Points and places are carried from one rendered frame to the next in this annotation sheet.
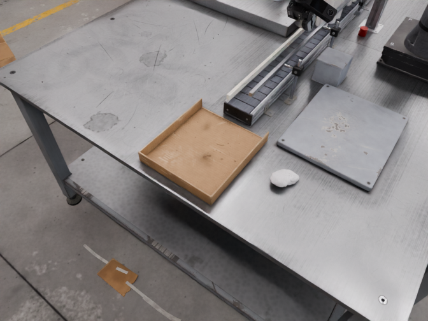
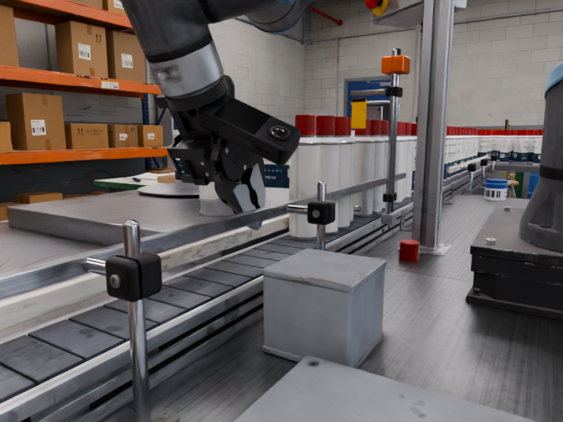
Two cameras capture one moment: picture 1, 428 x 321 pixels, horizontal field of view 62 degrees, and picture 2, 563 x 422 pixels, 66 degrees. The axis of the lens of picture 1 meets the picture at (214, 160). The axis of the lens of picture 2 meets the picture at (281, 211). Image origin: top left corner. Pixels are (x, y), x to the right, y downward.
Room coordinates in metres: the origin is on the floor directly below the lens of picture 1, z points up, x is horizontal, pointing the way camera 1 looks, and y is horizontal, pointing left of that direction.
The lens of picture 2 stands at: (0.67, -0.35, 1.05)
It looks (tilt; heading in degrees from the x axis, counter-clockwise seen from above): 10 degrees down; 357
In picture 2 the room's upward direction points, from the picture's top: straight up
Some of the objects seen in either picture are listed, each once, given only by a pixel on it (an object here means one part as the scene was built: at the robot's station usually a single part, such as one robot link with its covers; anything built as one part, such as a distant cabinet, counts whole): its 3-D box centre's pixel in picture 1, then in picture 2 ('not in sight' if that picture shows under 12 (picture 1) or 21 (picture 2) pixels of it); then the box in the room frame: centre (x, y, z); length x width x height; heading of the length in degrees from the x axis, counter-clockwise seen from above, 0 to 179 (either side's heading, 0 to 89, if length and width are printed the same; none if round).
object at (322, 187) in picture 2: (326, 40); (306, 242); (1.23, -0.41, 0.91); 0.07 x 0.03 x 0.16; 56
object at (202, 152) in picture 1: (205, 146); not in sight; (0.72, 0.03, 0.85); 0.30 x 0.26 x 0.04; 146
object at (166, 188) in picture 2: not in sight; (189, 189); (2.02, -0.13, 0.89); 0.31 x 0.31 x 0.01
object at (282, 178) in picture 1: (285, 178); not in sight; (0.61, -0.20, 0.85); 0.08 x 0.07 x 0.04; 81
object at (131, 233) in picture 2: (289, 78); (116, 325); (0.98, -0.24, 0.91); 0.07 x 0.03 x 0.16; 56
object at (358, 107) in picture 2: not in sight; (358, 113); (1.53, -0.54, 1.09); 0.03 x 0.01 x 0.06; 56
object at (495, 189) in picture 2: not in sight; (495, 189); (2.14, -1.16, 0.87); 0.07 x 0.07 x 0.07
